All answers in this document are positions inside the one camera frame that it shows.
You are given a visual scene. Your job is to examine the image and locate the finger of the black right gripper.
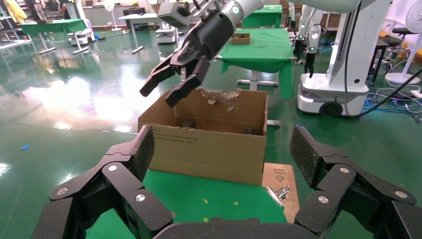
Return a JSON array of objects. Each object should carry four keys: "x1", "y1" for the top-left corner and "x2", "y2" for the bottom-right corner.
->
[
  {"x1": 165, "y1": 58, "x2": 211, "y2": 108},
  {"x1": 139, "y1": 55, "x2": 181, "y2": 98}
]

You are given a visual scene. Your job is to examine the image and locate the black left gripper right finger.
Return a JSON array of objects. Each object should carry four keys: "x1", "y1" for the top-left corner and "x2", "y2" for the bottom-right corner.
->
[{"x1": 290, "y1": 126, "x2": 418, "y2": 238}]

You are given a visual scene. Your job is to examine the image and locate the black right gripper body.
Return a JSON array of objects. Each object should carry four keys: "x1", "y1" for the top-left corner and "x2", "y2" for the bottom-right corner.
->
[{"x1": 171, "y1": 11, "x2": 235, "y2": 67}]

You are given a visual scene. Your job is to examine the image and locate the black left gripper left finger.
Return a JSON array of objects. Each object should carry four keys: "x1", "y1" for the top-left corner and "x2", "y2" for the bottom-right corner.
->
[{"x1": 48, "y1": 125, "x2": 174, "y2": 237}]

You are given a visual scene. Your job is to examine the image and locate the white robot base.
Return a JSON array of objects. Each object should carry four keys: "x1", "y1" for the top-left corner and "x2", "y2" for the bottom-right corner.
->
[{"x1": 155, "y1": 26, "x2": 179, "y2": 44}]

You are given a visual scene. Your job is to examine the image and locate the small open cardboard box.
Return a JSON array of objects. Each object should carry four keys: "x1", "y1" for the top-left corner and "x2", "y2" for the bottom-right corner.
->
[{"x1": 230, "y1": 33, "x2": 251, "y2": 45}]

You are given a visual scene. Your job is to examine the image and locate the large open cardboard carton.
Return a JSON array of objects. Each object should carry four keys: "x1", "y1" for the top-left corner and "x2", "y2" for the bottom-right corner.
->
[{"x1": 137, "y1": 86, "x2": 268, "y2": 187}]

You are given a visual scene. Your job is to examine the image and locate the stacked brown cardboard boxes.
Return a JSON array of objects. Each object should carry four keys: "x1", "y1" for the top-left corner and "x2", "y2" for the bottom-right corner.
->
[{"x1": 320, "y1": 13, "x2": 342, "y2": 29}]

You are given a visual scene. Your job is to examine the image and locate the silver binder clip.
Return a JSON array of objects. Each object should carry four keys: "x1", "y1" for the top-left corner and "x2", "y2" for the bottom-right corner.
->
[{"x1": 265, "y1": 185, "x2": 291, "y2": 208}]

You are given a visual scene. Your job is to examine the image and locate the white table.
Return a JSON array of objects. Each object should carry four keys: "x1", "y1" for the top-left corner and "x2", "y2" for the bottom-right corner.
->
[{"x1": 118, "y1": 12, "x2": 184, "y2": 55}]

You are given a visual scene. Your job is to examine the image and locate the black cabinet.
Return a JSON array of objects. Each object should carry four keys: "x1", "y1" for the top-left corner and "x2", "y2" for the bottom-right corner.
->
[{"x1": 122, "y1": 7, "x2": 149, "y2": 31}]

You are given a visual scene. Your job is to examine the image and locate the white wheeled robot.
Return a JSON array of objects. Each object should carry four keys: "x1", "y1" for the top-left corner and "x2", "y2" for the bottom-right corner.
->
[
  {"x1": 296, "y1": 9, "x2": 391, "y2": 118},
  {"x1": 64, "y1": 0, "x2": 96, "y2": 46}
]

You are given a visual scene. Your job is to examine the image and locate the grey metal rack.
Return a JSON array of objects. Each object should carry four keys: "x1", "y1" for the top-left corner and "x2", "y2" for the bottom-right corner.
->
[{"x1": 0, "y1": 0, "x2": 33, "y2": 51}]

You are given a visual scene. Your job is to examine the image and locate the yellow garment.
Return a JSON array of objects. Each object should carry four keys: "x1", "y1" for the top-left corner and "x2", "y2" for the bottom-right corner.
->
[{"x1": 2, "y1": 0, "x2": 28, "y2": 24}]

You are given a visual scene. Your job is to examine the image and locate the black round stool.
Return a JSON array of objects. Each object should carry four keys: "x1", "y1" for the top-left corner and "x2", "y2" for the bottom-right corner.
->
[{"x1": 386, "y1": 27, "x2": 415, "y2": 70}]

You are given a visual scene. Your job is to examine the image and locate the grey metal camera bracket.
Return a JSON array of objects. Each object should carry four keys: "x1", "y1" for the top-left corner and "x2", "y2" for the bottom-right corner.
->
[{"x1": 184, "y1": 0, "x2": 231, "y2": 17}]

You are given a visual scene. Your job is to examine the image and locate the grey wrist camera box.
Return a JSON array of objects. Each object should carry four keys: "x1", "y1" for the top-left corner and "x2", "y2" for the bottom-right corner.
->
[{"x1": 157, "y1": 1, "x2": 194, "y2": 28}]

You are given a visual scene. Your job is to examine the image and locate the white metal table frame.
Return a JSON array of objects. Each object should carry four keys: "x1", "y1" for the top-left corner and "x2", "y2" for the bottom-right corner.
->
[
  {"x1": 236, "y1": 70, "x2": 281, "y2": 128},
  {"x1": 35, "y1": 33, "x2": 90, "y2": 56}
]

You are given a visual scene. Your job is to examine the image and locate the white pedestal fan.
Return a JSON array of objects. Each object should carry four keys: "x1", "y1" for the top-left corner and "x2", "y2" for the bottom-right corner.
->
[
  {"x1": 102, "y1": 0, "x2": 122, "y2": 33},
  {"x1": 385, "y1": 0, "x2": 422, "y2": 85}
]

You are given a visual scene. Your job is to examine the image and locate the thin black cable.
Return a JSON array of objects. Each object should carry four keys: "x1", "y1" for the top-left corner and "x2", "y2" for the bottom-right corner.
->
[{"x1": 342, "y1": 0, "x2": 422, "y2": 118}]

